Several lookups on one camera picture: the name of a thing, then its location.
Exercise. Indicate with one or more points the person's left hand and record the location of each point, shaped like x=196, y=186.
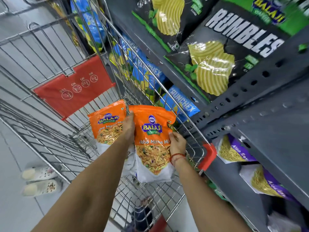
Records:
x=128, y=132

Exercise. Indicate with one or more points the black ridged chips packet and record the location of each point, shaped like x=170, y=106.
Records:
x=169, y=19
x=217, y=65

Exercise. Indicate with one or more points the grey metal shelving unit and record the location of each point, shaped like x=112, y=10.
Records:
x=265, y=118

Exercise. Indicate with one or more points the person's left forearm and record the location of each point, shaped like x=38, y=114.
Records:
x=96, y=188

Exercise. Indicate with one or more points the green topped chips packet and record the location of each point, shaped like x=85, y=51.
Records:
x=277, y=14

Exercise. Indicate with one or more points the purple white noodle snack packet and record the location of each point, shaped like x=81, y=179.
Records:
x=263, y=182
x=231, y=149

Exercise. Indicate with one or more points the orange snack mix packet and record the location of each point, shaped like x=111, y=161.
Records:
x=107, y=120
x=152, y=142

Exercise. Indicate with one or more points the person's right hand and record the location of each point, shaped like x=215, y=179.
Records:
x=178, y=145

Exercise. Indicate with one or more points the person's dark trouser leg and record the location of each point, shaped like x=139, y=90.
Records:
x=143, y=216

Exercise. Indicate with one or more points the white slipper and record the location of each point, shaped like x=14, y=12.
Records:
x=38, y=173
x=39, y=187

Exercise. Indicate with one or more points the person's left fingers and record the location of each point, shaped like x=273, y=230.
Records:
x=130, y=118

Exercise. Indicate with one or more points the person's right thumb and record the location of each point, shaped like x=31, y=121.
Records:
x=172, y=137

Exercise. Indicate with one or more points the red cart corner bumper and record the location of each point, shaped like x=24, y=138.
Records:
x=208, y=154

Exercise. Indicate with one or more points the red cart seat flap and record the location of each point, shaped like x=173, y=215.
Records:
x=79, y=82

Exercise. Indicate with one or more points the red cart base part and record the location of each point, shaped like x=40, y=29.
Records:
x=158, y=224

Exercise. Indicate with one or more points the blue snack packet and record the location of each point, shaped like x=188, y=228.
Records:
x=125, y=55
x=93, y=24
x=149, y=74
x=182, y=103

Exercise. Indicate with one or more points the yellow snack packet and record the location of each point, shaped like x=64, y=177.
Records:
x=64, y=19

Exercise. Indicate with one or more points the person's right forearm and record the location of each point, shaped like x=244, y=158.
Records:
x=205, y=200

